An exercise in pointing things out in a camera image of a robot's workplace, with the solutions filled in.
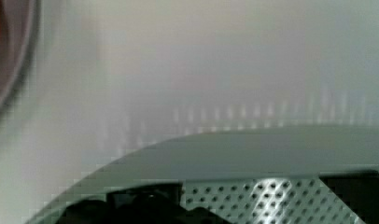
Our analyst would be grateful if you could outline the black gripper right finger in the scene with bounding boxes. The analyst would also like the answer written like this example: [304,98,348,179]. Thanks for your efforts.
[319,175,379,224]

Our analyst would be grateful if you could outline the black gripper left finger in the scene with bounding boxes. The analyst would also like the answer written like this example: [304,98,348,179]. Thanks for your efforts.
[55,183,231,224]

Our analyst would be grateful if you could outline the mint green oval strainer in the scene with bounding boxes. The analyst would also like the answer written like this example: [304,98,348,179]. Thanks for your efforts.
[25,125,379,224]

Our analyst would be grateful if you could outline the grey round plate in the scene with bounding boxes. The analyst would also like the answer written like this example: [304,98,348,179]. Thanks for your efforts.
[0,0,40,116]

